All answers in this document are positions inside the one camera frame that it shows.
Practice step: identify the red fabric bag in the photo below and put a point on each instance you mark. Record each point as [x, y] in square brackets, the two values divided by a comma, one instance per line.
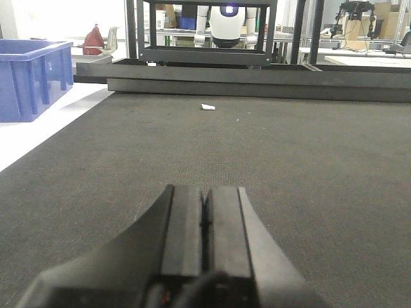
[93, 42]

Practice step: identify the dark grey fabric mat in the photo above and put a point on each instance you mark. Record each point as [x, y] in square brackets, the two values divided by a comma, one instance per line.
[329, 180]

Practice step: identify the white humanoid robot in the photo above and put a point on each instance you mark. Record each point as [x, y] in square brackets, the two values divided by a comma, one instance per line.
[225, 24]

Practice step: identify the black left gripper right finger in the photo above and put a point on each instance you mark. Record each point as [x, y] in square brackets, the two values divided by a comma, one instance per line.
[241, 246]

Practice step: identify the small white paper scrap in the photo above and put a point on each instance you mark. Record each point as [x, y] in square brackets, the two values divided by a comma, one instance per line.
[208, 107]

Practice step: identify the blue plastic crate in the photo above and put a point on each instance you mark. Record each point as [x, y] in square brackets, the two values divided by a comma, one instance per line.
[34, 75]

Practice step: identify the black flat tray lower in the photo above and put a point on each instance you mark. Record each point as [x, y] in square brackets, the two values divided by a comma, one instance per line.
[384, 95]

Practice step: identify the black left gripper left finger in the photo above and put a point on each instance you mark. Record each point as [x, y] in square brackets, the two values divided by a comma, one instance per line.
[164, 246]

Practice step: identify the black metal frame rack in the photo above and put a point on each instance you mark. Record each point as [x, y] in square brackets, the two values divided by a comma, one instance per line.
[142, 41]

